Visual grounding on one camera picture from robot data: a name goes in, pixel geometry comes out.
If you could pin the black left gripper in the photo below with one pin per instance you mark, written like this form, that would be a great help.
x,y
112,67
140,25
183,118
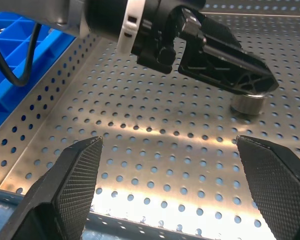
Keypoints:
x,y
160,30

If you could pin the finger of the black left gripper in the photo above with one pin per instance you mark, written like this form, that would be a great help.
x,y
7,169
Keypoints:
x,y
230,75

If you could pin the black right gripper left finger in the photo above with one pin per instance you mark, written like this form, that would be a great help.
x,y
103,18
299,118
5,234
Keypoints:
x,y
65,190

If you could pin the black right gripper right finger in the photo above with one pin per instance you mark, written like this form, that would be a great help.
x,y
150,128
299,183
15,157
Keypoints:
x,y
277,185

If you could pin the short metal cylinder roller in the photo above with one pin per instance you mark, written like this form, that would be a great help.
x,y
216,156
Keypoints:
x,y
247,104

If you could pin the perforated steel tray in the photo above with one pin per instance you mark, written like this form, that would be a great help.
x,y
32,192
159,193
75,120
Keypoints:
x,y
165,150

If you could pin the blue plastic grid tray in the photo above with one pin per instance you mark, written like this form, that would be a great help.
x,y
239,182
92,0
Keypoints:
x,y
12,62

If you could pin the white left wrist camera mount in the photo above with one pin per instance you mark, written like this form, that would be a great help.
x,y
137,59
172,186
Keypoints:
x,y
130,27

